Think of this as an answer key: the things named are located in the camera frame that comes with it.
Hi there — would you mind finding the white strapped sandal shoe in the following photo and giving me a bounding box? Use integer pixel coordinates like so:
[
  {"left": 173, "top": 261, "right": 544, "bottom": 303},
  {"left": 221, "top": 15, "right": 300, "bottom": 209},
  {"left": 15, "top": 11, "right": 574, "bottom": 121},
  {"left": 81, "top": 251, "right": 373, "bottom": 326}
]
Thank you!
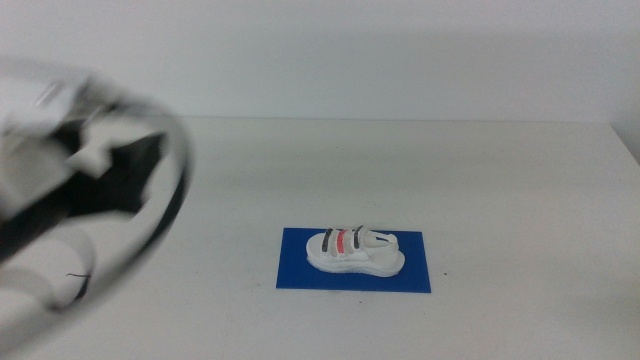
[{"left": 304, "top": 224, "right": 407, "bottom": 279}]

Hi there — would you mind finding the blue rectangular mat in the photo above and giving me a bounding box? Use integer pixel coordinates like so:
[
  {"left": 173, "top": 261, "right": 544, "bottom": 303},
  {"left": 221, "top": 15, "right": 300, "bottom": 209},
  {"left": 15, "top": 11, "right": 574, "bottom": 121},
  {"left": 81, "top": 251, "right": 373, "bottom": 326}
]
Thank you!
[{"left": 275, "top": 227, "right": 433, "bottom": 295}]

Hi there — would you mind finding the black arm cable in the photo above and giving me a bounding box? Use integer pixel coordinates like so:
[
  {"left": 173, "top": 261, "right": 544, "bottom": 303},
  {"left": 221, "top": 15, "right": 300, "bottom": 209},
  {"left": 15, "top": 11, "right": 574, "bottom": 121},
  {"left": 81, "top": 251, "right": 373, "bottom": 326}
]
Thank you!
[{"left": 74, "top": 92, "right": 195, "bottom": 321}]

